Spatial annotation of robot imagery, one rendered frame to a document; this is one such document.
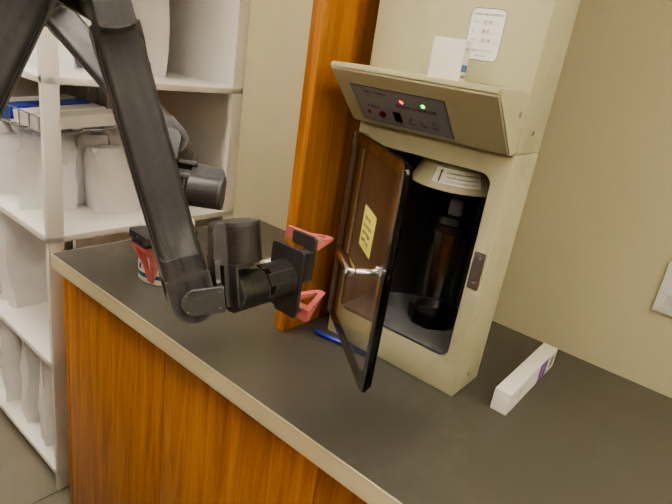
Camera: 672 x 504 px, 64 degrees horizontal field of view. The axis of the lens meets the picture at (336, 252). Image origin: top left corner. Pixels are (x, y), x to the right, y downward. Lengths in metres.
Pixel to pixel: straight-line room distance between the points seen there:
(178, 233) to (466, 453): 0.59
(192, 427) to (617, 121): 1.12
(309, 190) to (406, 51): 0.32
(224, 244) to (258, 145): 1.22
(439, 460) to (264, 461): 0.34
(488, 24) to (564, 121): 0.46
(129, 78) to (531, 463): 0.83
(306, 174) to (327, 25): 0.28
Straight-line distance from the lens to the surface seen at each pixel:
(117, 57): 0.71
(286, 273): 0.79
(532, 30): 0.94
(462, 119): 0.89
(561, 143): 1.36
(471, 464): 0.96
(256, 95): 1.93
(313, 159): 1.08
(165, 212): 0.70
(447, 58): 0.90
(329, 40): 1.06
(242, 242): 0.73
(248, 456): 1.12
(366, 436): 0.94
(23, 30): 0.71
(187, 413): 1.24
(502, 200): 0.95
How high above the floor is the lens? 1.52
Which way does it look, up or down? 20 degrees down
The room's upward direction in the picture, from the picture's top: 9 degrees clockwise
